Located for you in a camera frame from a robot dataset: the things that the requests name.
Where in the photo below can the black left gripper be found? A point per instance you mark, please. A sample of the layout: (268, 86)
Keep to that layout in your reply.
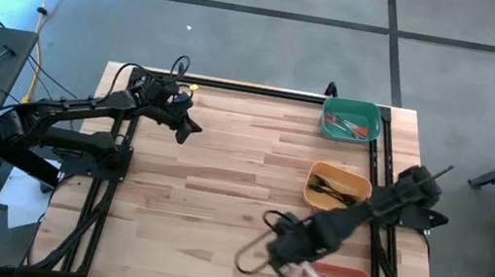
(167, 102)

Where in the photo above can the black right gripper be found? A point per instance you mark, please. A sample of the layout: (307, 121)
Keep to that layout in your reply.
(298, 244)

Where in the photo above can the black fork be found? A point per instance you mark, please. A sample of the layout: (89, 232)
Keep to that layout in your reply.
(325, 192)
(333, 188)

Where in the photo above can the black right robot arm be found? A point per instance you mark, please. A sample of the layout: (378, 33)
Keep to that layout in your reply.
(395, 200)

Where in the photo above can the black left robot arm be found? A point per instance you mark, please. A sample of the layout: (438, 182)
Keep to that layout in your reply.
(74, 112)

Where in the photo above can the yellow plastic bin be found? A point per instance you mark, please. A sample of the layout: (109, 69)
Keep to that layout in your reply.
(317, 198)

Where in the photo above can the teal plastic bin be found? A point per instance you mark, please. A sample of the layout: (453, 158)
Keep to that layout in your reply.
(353, 107)

